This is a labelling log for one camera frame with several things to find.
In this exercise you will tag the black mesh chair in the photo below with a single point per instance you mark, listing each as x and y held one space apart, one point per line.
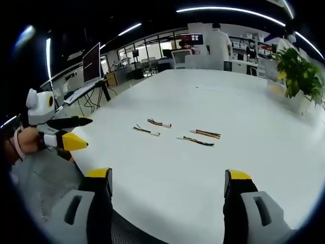
132 231

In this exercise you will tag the green potted plant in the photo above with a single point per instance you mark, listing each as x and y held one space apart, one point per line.
299 71

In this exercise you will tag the storage shelves with boxes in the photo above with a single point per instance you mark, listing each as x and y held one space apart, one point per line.
241 44

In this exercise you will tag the white office chair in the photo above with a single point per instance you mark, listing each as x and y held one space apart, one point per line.
181 58

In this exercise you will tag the white plant pot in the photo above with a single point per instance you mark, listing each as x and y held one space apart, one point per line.
300 104

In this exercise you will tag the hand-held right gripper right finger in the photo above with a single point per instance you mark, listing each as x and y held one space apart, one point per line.
237 203

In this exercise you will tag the short ceiling light strip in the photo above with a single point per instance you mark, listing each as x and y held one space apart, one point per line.
130 29

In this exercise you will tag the red wall screen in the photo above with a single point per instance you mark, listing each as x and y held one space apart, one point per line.
192 38

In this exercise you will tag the long ceiling light strip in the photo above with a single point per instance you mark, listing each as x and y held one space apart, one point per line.
228 11

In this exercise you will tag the person's left hand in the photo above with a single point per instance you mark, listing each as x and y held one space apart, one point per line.
31 139

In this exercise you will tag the grey side desk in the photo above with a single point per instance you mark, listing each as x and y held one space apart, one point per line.
81 92

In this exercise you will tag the computer monitor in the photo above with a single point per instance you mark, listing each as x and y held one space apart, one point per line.
91 63

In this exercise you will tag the pink wristband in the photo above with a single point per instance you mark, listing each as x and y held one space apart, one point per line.
19 143

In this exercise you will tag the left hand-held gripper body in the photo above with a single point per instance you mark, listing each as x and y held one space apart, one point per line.
40 109

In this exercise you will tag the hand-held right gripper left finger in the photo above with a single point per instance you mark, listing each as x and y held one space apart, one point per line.
97 203

